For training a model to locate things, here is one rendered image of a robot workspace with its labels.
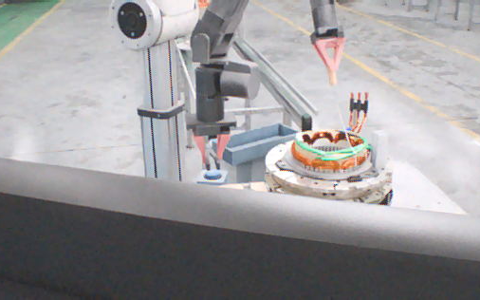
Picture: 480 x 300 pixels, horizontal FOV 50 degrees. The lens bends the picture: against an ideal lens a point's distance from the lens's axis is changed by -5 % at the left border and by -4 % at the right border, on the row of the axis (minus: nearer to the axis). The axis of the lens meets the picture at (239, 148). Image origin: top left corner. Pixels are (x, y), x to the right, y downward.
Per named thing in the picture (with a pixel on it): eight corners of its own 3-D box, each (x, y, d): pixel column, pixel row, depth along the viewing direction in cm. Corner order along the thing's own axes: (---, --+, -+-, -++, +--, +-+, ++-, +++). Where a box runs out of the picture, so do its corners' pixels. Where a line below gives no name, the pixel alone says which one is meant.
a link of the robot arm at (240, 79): (214, 30, 107) (193, 32, 99) (267, 35, 102) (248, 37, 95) (212, 88, 110) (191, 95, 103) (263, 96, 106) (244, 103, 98)
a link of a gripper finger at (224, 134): (231, 168, 109) (230, 124, 106) (196, 170, 108) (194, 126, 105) (227, 154, 115) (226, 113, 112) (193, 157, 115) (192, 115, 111)
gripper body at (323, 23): (336, 39, 130) (331, 10, 130) (346, 32, 120) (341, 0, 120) (310, 43, 130) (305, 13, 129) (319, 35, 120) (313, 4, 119)
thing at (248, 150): (277, 202, 179) (279, 122, 168) (298, 215, 170) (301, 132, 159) (214, 225, 166) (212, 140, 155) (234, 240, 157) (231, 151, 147)
